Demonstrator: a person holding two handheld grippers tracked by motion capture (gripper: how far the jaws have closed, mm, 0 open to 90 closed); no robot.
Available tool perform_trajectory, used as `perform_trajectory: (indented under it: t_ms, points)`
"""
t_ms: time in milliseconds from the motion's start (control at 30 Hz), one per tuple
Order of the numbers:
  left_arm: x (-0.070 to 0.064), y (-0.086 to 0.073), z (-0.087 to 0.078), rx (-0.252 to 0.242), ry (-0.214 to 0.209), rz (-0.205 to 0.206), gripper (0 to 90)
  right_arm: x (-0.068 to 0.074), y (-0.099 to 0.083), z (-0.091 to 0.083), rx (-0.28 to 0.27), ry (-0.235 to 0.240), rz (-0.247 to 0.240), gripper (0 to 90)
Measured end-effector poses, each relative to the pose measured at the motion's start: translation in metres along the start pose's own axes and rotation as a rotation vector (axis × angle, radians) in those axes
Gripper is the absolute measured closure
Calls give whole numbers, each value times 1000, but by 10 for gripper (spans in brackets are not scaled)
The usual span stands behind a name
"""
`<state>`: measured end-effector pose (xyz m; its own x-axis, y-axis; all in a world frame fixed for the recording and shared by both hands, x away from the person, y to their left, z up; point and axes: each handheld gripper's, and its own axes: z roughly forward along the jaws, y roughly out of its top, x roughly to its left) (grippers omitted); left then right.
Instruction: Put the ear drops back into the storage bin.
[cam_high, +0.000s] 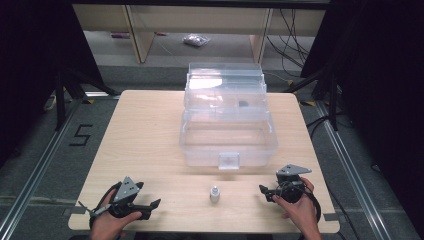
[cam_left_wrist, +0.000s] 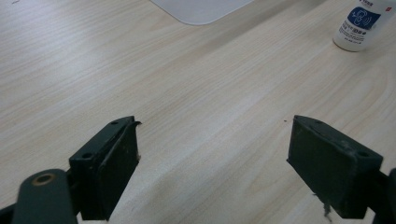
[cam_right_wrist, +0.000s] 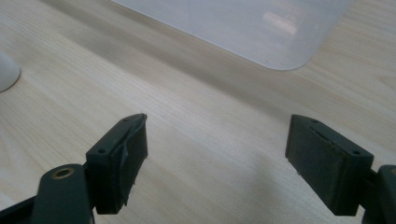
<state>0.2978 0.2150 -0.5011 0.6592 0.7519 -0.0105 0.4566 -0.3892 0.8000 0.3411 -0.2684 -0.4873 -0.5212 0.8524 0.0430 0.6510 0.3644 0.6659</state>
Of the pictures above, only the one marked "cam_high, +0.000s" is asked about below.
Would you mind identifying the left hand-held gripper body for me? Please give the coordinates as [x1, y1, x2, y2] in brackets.
[109, 176, 152, 221]

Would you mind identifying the beige wooden desk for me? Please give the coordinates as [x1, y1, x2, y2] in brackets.
[72, 3, 327, 65]

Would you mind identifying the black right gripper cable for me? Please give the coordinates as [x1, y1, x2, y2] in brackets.
[299, 184, 322, 224]

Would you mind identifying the person's right hand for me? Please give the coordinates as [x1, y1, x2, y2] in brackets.
[272, 177, 323, 240]

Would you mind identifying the black floor cable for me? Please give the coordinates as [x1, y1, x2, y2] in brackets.
[305, 114, 332, 138]

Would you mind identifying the bundle of black cables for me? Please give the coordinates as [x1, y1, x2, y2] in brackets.
[265, 8, 312, 78]

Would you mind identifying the aluminium floor rail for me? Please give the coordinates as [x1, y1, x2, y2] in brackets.
[0, 99, 85, 240]
[315, 100, 393, 240]

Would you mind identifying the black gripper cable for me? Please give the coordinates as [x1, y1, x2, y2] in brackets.
[87, 181, 123, 229]
[299, 184, 322, 224]

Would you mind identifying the person's left hand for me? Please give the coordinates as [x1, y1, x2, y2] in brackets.
[89, 190, 143, 240]

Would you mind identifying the black curtain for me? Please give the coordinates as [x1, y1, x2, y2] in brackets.
[0, 0, 104, 168]
[299, 0, 424, 231]

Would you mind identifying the black metal stand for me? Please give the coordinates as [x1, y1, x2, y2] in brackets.
[54, 66, 122, 132]
[282, 65, 340, 132]

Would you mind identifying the clear plastic storage box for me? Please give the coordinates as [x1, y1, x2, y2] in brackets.
[178, 62, 280, 171]

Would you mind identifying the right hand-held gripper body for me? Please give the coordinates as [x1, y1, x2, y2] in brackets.
[275, 163, 313, 205]

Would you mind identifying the clear plastic bag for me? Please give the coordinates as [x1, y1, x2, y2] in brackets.
[182, 33, 212, 48]

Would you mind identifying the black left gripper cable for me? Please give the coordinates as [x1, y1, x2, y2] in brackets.
[87, 181, 123, 229]

